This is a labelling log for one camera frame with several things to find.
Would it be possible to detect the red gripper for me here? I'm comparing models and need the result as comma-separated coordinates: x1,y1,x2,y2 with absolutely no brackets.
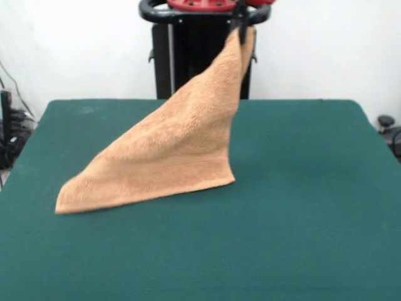
230,0,278,44

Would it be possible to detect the tan terry towel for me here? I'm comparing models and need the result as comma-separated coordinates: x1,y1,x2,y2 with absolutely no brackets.
55,29,256,216

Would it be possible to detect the black box with red mark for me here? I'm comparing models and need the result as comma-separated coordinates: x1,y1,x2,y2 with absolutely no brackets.
0,90,13,148

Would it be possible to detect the dark green table cloth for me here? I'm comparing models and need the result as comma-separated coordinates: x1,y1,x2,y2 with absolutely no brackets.
0,99,401,301

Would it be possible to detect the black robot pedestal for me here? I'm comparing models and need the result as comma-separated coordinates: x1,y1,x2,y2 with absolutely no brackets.
139,0,272,100

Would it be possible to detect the thin grey wall cable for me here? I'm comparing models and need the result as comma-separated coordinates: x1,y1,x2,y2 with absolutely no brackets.
0,59,35,119

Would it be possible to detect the black cable bundle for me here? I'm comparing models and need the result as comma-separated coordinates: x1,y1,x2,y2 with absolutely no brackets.
0,108,38,170

